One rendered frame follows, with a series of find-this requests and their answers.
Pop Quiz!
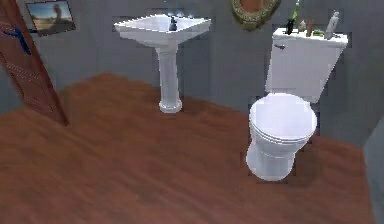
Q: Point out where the dark soap dispenser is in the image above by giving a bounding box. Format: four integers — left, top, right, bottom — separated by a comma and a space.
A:
168, 15, 179, 32

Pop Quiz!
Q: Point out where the white toilet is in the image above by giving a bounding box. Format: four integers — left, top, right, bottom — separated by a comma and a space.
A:
245, 27, 350, 182

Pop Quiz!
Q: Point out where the round gold-framed mirror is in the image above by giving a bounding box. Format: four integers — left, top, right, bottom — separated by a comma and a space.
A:
231, 0, 282, 32

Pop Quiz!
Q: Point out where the green and black brush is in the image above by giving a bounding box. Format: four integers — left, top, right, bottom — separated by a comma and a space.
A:
285, 0, 301, 36

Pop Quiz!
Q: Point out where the white spray bottle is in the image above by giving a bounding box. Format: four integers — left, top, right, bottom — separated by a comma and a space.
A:
324, 10, 341, 41

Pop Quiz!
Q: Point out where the brown wooden door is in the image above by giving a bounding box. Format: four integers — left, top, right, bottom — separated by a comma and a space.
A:
0, 0, 70, 127

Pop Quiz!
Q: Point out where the framed landscape picture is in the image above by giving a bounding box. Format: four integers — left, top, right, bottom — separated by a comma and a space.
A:
25, 0, 77, 38

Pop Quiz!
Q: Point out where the white pedestal sink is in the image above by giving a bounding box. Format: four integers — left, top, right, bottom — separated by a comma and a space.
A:
113, 13, 212, 114

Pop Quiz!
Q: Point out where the dark blue door handle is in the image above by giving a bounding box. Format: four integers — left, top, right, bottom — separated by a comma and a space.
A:
2, 25, 33, 56

